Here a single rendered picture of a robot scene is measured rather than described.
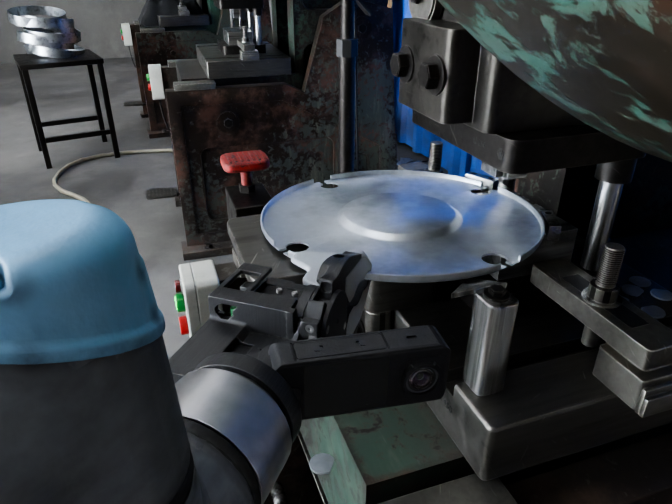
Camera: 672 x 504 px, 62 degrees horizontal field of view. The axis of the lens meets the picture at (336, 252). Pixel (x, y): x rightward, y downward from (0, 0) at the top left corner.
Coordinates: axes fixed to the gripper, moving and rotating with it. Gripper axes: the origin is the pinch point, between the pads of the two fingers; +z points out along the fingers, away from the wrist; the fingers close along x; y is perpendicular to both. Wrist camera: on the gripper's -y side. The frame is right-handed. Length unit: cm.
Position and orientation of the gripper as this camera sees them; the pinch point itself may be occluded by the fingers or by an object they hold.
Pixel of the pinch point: (367, 268)
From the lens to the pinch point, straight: 48.2
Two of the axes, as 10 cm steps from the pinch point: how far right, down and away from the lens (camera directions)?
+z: 3.2, -4.1, 8.5
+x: -0.1, 9.0, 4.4
